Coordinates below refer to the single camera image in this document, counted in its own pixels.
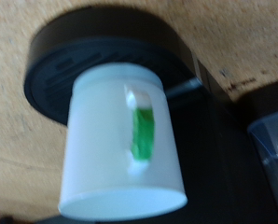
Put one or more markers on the white ceramic mug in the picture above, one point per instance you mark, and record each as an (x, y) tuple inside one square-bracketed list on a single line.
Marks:
[(114, 149)]

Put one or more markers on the black Keurig coffee machine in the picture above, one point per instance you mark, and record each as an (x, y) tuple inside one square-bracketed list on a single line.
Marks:
[(213, 149)]

